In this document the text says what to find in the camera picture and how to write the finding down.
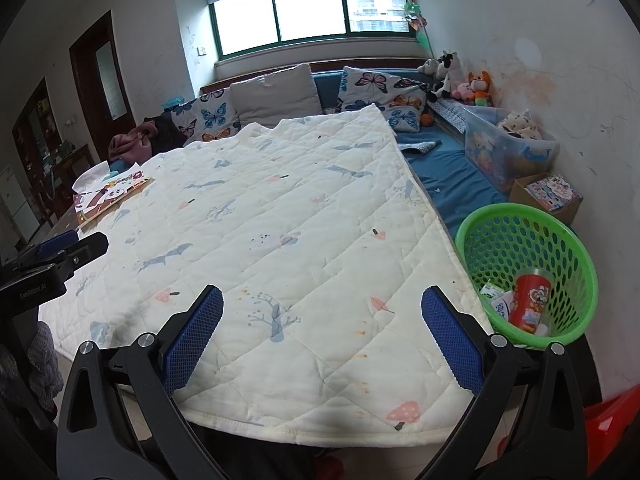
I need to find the clear plastic storage box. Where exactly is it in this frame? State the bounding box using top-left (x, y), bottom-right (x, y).
top-left (462, 105), bottom-right (561, 193)

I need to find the grey cushion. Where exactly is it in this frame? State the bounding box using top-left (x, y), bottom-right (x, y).
top-left (229, 62), bottom-right (323, 128)

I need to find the grey patterned cloth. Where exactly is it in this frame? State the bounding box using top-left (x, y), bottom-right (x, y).
top-left (400, 137), bottom-right (442, 157)

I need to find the blue sofa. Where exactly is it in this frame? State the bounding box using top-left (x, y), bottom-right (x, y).
top-left (310, 67), bottom-right (516, 243)

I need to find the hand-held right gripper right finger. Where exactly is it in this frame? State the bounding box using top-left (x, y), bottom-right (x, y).
top-left (421, 286), bottom-right (587, 480)

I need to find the white quilted blanket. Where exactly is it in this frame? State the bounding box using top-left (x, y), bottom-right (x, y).
top-left (37, 102), bottom-right (496, 448)

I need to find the white and green milk carton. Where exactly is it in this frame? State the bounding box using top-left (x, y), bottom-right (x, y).
top-left (480, 282), bottom-right (516, 323)

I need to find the white patterned cloth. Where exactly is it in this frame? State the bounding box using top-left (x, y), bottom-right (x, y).
top-left (496, 109), bottom-right (541, 140)

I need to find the dark wooden cabinet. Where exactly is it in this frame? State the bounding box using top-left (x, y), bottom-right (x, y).
top-left (12, 77), bottom-right (68, 171)

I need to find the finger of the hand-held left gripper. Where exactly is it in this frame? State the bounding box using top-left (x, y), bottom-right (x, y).
top-left (45, 232), bottom-right (110, 281)
top-left (37, 232), bottom-right (78, 257)

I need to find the dark wooden side table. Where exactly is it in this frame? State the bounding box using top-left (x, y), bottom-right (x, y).
top-left (50, 144), bottom-right (98, 188)

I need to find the white appliance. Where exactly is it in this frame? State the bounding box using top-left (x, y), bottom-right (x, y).
top-left (0, 165), bottom-right (41, 251)

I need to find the orange fox plush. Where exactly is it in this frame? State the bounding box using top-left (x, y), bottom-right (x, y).
top-left (467, 70), bottom-right (493, 107)

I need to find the red printed plastic cup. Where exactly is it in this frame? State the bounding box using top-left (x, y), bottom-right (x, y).
top-left (509, 269), bottom-right (553, 333)

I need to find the green toy pinwheel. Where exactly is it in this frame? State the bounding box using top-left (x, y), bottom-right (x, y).
top-left (402, 0), bottom-right (436, 58)

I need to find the green-framed window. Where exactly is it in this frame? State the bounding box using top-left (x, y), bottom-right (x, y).
top-left (209, 0), bottom-right (413, 58)

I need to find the pink clothing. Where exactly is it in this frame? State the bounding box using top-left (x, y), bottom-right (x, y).
top-left (109, 125), bottom-right (156, 163)

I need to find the green plastic basket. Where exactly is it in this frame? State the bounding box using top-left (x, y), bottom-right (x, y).
top-left (454, 203), bottom-right (600, 351)

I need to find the black and white cow plush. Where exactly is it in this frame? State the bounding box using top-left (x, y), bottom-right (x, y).
top-left (431, 50), bottom-right (463, 100)

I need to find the cardboard box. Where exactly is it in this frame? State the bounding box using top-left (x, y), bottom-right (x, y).
top-left (507, 172), bottom-right (583, 226)

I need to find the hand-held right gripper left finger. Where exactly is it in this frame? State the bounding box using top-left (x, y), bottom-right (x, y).
top-left (56, 285), bottom-right (225, 480)

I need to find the black clothing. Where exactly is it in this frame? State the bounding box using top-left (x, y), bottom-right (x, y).
top-left (142, 116), bottom-right (186, 153)

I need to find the red plastic stool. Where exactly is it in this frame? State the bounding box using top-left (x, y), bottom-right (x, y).
top-left (582, 385), bottom-right (640, 461)

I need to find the cartoon picture book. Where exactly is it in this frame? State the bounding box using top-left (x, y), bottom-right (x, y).
top-left (72, 167), bottom-right (156, 231)

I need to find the dark wooden door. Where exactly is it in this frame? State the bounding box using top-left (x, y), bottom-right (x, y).
top-left (69, 10), bottom-right (137, 133)

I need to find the butterfly print pillow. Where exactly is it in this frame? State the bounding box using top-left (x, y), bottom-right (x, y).
top-left (170, 94), bottom-right (243, 143)
top-left (382, 91), bottom-right (432, 133)
top-left (339, 65), bottom-right (431, 113)

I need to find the white crumpled paper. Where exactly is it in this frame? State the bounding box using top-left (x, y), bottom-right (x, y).
top-left (72, 161), bottom-right (121, 193)

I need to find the blue patterned cloth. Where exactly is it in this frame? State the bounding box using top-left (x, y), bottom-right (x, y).
top-left (427, 99), bottom-right (473, 133)

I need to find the person's left hand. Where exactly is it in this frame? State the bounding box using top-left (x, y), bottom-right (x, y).
top-left (27, 320), bottom-right (65, 411)

